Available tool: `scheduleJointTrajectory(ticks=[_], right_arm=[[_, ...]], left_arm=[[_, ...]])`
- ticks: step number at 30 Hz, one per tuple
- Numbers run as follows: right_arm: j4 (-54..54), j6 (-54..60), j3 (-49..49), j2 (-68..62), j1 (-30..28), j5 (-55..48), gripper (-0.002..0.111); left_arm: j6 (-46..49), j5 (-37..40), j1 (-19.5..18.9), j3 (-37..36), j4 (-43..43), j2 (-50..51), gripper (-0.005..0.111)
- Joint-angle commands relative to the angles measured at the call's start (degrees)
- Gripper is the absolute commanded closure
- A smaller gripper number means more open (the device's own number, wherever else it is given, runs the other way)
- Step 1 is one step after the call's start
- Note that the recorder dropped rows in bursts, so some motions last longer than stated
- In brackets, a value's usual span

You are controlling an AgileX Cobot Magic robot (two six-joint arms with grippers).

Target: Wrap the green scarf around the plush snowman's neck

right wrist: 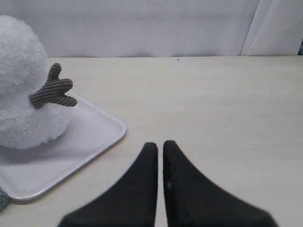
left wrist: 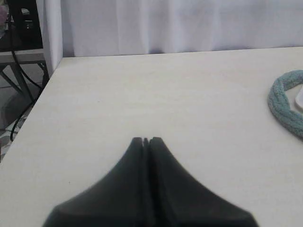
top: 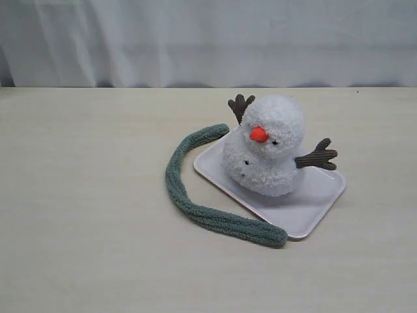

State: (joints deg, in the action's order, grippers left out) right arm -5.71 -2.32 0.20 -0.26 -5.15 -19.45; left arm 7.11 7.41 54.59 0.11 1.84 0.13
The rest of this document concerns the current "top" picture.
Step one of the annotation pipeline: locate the white backdrop curtain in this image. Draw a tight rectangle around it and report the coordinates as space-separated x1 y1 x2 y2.
1 1 416 87

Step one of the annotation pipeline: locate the white plush snowman toy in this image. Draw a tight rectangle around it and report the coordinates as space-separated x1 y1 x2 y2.
222 94 338 197

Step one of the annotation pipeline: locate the green fuzzy scarf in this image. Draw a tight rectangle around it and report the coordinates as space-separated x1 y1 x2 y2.
165 123 289 248

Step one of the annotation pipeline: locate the white rectangular plastic tray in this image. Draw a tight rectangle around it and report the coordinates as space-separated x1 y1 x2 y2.
194 134 347 240

